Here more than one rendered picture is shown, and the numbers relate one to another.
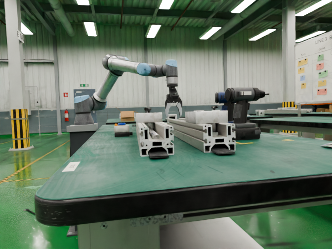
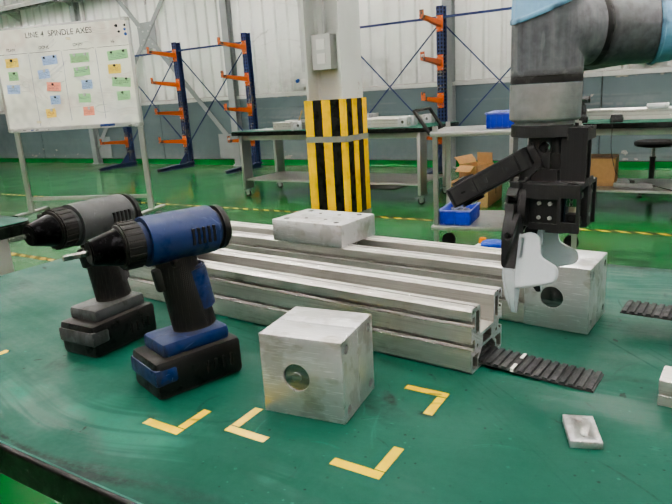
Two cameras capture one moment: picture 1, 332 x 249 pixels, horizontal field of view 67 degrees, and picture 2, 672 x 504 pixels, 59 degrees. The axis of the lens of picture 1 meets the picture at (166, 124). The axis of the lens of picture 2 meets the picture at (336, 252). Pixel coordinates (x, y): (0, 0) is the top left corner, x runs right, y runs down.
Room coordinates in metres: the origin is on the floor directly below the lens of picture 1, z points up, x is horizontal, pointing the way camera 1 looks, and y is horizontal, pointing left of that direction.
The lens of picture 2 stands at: (1.90, -0.70, 1.12)
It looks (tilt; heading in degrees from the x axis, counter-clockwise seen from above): 15 degrees down; 134
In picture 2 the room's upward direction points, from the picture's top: 3 degrees counter-clockwise
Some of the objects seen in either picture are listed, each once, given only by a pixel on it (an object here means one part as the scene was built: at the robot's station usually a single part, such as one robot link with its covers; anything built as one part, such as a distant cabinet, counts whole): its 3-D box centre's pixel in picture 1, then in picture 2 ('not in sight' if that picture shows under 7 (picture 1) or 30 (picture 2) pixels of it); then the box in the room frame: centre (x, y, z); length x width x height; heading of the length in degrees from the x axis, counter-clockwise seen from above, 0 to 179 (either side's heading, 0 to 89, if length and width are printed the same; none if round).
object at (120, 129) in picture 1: (123, 130); not in sight; (1.38, 0.24, 0.81); 0.10 x 0.08 x 0.06; 97
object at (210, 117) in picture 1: (204, 120); not in sight; (0.90, -0.14, 0.87); 0.16 x 0.11 x 0.07; 7
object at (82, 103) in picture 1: (83, 103); not in sight; (1.99, 0.66, 0.99); 0.13 x 0.12 x 0.14; 143
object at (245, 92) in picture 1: (248, 113); (85, 278); (1.06, -0.36, 0.89); 0.20 x 0.08 x 0.22; 104
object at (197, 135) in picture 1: (189, 129); (257, 286); (1.15, -0.11, 0.82); 0.80 x 0.10 x 0.09; 7
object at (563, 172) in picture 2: (172, 94); (549, 178); (1.61, -0.05, 1.02); 0.09 x 0.08 x 0.12; 7
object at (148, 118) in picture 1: (147, 120); (324, 233); (1.12, 0.08, 0.87); 0.16 x 0.11 x 0.07; 7
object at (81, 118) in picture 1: (83, 118); not in sight; (1.99, 0.66, 0.88); 0.15 x 0.15 x 0.10
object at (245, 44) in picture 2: not in sight; (168, 107); (-7.70, 5.19, 1.10); 3.30 x 0.90 x 2.20; 12
